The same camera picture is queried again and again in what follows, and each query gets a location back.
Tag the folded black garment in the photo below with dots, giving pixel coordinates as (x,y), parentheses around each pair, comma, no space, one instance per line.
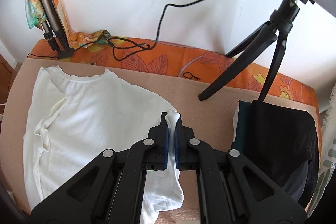
(283,143)

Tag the silver folded tripod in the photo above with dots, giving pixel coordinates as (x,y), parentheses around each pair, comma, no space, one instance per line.
(53,30)

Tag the white t-shirt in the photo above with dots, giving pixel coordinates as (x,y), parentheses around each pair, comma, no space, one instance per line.
(73,119)

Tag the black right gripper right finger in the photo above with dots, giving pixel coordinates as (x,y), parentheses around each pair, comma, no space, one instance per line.
(231,189)

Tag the colourful floral scarf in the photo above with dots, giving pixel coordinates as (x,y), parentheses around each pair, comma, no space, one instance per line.
(76,40)

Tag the white green patterned cloth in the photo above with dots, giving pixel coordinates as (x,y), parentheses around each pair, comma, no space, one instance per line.
(327,159)

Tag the orange floral bed sheet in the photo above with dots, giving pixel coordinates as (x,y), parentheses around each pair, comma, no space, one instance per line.
(189,63)

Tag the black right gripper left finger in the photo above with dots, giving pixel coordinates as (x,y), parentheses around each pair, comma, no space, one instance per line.
(110,188)

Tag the beige fleece blanket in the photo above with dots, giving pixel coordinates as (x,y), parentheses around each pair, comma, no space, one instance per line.
(211,121)

